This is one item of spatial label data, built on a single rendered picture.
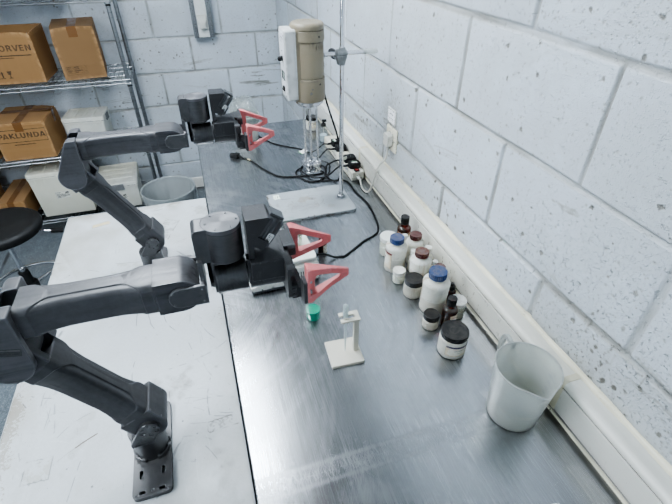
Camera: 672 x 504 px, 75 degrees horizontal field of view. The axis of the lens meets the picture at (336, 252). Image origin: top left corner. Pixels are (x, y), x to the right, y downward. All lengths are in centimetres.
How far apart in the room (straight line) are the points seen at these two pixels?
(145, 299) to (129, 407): 25
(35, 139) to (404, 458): 289
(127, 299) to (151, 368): 48
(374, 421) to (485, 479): 24
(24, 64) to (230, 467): 271
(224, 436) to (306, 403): 18
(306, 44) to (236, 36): 210
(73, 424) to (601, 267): 110
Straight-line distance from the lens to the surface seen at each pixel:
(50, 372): 80
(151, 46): 348
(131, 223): 133
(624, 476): 102
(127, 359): 121
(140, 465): 102
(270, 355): 112
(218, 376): 110
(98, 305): 72
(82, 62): 318
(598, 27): 92
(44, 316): 73
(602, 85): 91
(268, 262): 67
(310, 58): 142
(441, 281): 116
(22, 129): 331
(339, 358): 109
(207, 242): 66
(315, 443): 98
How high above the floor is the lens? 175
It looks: 37 degrees down
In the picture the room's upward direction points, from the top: straight up
